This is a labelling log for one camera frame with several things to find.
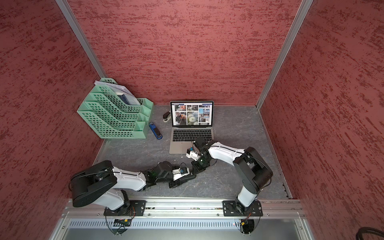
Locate silver laptop computer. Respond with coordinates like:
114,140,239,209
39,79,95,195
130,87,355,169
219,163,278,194
169,101,214,155

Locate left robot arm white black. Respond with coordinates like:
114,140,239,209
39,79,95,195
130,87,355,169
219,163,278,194
69,161,196,216

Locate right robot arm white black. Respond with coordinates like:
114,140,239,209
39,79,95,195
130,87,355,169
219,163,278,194
186,137,273,216

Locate black beige stapler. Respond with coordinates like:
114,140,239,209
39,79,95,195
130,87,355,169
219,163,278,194
163,112,172,123

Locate papers in organizer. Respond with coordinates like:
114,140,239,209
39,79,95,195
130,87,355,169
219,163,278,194
94,81,140,105

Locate green plastic file organizer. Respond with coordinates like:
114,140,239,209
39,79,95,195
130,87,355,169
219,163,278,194
77,78,154,139

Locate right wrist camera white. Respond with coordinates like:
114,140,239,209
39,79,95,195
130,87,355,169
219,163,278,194
186,148,200,161

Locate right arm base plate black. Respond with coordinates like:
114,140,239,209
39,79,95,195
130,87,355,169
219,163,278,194
222,200,263,217

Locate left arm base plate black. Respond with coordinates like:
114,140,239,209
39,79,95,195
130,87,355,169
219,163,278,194
104,200,147,218

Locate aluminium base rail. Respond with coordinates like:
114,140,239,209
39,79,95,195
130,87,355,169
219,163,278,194
61,196,307,220

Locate right aluminium corner post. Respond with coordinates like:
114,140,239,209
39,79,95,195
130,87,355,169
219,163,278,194
256,0,313,110

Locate aluminium corner post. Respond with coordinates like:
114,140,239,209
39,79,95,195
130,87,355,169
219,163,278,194
55,0,107,78
256,0,313,110

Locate left aluminium corner post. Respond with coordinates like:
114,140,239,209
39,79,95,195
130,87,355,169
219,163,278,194
55,0,107,78

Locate black cable bottom right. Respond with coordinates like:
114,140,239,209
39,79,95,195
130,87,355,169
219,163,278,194
355,227,384,240

